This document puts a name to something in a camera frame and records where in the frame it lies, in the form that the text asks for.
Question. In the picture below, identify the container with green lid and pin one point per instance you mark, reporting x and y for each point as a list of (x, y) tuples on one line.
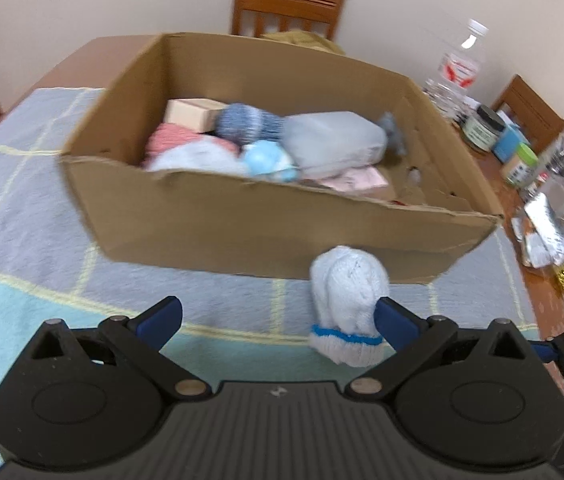
[(521, 165)]

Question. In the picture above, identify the blue checked table cloth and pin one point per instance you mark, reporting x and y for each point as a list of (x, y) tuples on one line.
[(36, 240)]

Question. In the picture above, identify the small beige box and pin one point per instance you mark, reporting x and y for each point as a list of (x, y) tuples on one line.
[(191, 112)]

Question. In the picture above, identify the yellow cloth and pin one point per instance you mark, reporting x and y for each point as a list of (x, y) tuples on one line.
[(307, 40)]

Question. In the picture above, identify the brown cardboard box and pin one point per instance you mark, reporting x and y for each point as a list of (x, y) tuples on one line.
[(262, 220)]

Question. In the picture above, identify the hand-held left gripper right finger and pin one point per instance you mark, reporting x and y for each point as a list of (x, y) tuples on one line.
[(397, 325)]

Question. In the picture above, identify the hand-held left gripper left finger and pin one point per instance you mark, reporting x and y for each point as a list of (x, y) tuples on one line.
[(159, 322)]

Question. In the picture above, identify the grey toy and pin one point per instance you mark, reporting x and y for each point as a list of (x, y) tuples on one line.
[(393, 132)]

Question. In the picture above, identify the small jar black lid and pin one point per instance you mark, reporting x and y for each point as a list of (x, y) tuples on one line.
[(482, 130)]

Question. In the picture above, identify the pink knitted cloth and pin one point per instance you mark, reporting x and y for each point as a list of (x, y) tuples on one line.
[(171, 140)]

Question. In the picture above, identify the holder of pens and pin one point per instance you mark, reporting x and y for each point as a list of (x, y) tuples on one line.
[(559, 157)]

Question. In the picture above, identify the clear water bottle red label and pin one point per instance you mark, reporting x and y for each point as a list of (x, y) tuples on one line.
[(454, 72)]

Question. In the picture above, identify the blue container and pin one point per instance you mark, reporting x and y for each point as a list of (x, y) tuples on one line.
[(509, 144)]

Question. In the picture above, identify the blue knitted cloth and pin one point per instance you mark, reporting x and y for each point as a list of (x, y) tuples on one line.
[(244, 122)]

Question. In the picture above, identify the white blue-striped sock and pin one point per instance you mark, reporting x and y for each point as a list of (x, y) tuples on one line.
[(347, 290), (196, 157)]

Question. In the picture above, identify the silver blister packs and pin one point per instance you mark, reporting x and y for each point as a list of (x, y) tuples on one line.
[(542, 240)]

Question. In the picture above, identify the light blue round toy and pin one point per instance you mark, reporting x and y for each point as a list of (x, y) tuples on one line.
[(267, 160)]

